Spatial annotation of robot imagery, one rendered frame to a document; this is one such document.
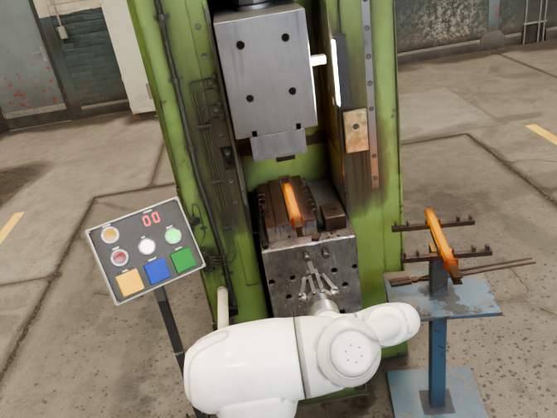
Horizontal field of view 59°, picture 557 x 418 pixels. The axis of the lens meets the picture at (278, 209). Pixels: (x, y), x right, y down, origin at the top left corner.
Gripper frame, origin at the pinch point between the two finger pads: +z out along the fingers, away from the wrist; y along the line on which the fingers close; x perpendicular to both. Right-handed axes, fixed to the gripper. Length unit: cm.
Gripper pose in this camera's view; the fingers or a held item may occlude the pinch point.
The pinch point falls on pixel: (311, 270)
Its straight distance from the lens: 166.7
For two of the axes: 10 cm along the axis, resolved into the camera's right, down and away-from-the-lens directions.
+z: -1.1, -4.6, 8.8
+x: -1.5, -8.7, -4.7
